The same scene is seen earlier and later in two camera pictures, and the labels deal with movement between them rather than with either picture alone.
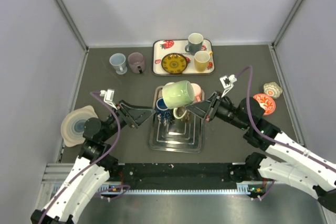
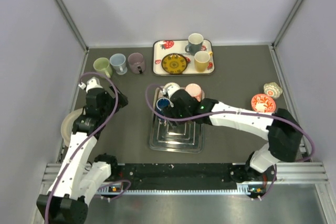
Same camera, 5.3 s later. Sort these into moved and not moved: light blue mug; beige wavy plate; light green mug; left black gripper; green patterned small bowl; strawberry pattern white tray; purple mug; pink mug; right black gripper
Moved: left black gripper; light green mug; right black gripper
Not moved: pink mug; light blue mug; green patterned small bowl; strawberry pattern white tray; purple mug; beige wavy plate
